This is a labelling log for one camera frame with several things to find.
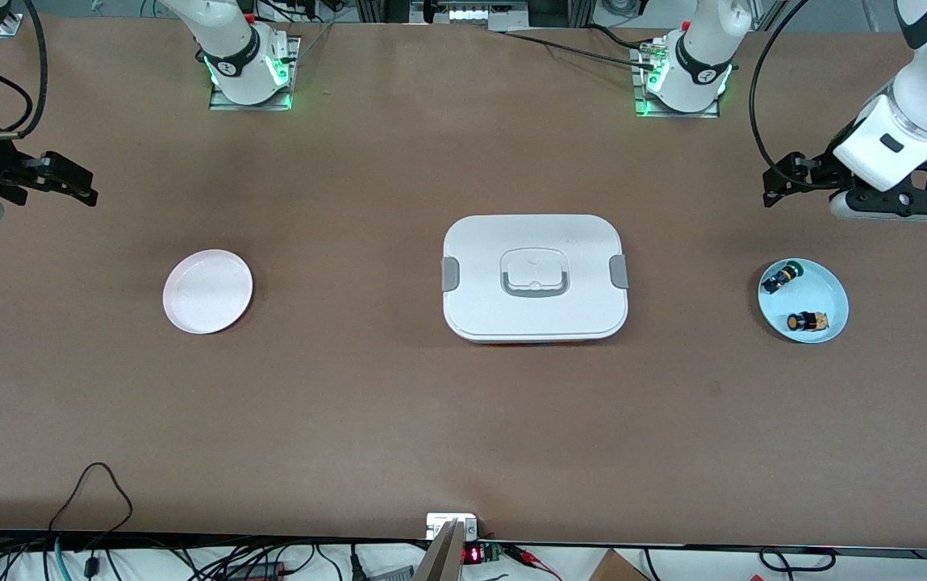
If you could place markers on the brown cardboard piece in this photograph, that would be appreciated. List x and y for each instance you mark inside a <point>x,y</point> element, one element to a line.
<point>612,569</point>

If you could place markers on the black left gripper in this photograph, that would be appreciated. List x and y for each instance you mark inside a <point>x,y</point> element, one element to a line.
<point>824,172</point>

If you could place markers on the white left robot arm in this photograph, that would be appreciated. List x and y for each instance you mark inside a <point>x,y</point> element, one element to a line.
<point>915,105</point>

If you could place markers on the aluminium frame corner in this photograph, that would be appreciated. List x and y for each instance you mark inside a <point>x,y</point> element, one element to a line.
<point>10,26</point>

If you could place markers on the green push button switch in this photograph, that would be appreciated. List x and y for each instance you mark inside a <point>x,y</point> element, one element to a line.
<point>782,277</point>

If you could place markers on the light blue round plate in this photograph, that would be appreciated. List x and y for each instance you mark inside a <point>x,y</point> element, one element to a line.
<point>822,290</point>

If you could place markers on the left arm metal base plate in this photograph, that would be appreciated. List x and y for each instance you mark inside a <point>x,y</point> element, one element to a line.
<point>677,114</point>

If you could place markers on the small white edge device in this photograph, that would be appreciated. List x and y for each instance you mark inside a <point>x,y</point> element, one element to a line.
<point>439,520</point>

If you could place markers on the red LED display module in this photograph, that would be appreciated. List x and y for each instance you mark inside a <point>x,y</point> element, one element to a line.
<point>473,554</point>

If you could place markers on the aluminium profile bar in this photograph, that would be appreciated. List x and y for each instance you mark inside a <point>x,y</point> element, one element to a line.
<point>439,561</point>

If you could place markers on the pink round plate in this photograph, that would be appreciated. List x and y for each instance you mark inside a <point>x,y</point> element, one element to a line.
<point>207,292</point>

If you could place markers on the white lidded storage box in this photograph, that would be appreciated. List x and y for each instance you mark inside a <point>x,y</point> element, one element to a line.
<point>536,315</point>

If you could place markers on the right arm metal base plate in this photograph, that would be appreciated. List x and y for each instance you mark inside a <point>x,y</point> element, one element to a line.
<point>292,77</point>

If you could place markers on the orange push button switch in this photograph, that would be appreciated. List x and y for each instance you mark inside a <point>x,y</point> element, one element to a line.
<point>806,322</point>

